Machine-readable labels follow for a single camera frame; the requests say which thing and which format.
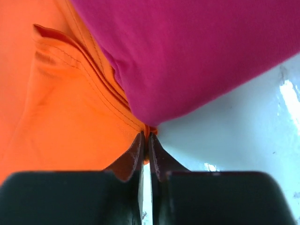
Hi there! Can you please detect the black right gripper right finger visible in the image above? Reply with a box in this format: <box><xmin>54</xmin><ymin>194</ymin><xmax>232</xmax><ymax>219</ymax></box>
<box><xmin>148</xmin><ymin>134</ymin><xmax>295</xmax><ymax>225</ymax></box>

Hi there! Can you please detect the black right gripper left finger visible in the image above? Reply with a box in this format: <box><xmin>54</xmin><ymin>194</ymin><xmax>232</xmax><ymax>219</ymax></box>
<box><xmin>0</xmin><ymin>133</ymin><xmax>145</xmax><ymax>225</ymax></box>

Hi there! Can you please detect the orange t shirt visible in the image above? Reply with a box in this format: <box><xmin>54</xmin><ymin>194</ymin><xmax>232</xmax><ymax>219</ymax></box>
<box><xmin>0</xmin><ymin>0</ymin><xmax>157</xmax><ymax>181</ymax></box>

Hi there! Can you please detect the magenta t shirt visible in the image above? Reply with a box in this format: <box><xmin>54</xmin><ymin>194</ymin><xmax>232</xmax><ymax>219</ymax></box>
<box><xmin>72</xmin><ymin>0</ymin><xmax>300</xmax><ymax>126</ymax></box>

